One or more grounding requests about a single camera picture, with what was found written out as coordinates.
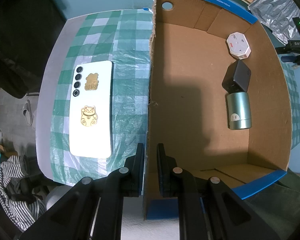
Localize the black power bank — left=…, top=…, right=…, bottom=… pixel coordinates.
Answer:
left=222, top=59, right=252, bottom=92

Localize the white phone with gold stickers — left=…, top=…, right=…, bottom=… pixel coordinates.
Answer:
left=69, top=60, right=114, bottom=158

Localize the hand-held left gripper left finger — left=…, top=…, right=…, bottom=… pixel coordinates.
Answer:
left=19, top=142, right=145, bottom=240

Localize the green white checkered tablecloth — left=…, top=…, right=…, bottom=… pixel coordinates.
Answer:
left=50, top=8, right=300, bottom=188

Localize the white hexagonal adapter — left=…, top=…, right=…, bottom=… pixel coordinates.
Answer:
left=226, top=32, right=252, bottom=60

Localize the striped cloth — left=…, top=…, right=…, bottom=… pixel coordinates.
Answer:
left=0, top=155, right=48, bottom=232

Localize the blue cardboard box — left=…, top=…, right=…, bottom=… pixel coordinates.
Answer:
left=142, top=0, right=294, bottom=220

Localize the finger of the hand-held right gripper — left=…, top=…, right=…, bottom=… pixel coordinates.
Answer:
left=281, top=55, right=300, bottom=67
left=275, top=45, right=300, bottom=55

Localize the black cloth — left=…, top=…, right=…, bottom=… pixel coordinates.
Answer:
left=0, top=0, right=67, bottom=99

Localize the green metal cylinder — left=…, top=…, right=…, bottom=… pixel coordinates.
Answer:
left=226, top=92, right=252, bottom=130

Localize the silver crinkled tarp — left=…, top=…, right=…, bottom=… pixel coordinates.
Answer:
left=247, top=0, right=300, bottom=44

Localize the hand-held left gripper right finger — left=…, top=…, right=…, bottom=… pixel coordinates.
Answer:
left=157, top=143, right=273, bottom=240

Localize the white slipper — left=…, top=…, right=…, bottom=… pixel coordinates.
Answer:
left=22, top=99, right=37, bottom=127

